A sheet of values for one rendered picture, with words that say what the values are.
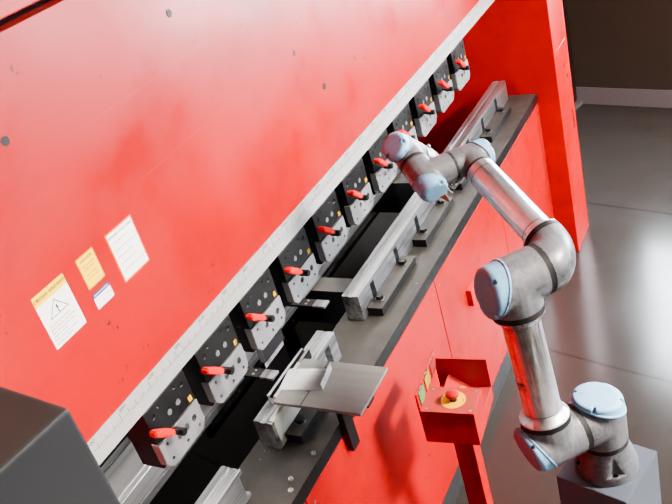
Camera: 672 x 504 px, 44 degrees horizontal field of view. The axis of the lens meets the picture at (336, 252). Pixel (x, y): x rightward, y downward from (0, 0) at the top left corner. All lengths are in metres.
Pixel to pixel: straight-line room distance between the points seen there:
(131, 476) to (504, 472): 1.54
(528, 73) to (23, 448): 3.41
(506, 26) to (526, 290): 2.29
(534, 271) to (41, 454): 1.20
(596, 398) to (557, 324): 1.89
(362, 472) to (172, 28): 1.34
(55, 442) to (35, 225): 0.81
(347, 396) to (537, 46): 2.19
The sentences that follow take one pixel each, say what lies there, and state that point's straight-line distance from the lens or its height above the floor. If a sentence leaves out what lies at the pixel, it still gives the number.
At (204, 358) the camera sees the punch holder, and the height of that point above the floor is 1.31.
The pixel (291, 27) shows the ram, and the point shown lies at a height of 1.82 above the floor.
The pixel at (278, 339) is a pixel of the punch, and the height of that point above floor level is 1.12.
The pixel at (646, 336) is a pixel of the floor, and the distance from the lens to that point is 3.80.
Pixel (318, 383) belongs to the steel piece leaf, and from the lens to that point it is 2.25.
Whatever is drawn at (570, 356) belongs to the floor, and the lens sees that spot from 3.72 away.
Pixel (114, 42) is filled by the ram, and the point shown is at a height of 2.03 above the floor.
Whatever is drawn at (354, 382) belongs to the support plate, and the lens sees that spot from 2.22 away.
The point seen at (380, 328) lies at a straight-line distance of 2.59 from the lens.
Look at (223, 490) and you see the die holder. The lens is 2.12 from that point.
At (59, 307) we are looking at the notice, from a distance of 1.62.
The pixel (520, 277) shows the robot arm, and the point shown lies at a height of 1.39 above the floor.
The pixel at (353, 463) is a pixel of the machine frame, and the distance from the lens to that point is 2.41.
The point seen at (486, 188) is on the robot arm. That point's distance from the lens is 1.99.
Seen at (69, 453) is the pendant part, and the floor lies 1.91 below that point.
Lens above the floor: 2.38
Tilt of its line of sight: 30 degrees down
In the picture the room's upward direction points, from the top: 17 degrees counter-clockwise
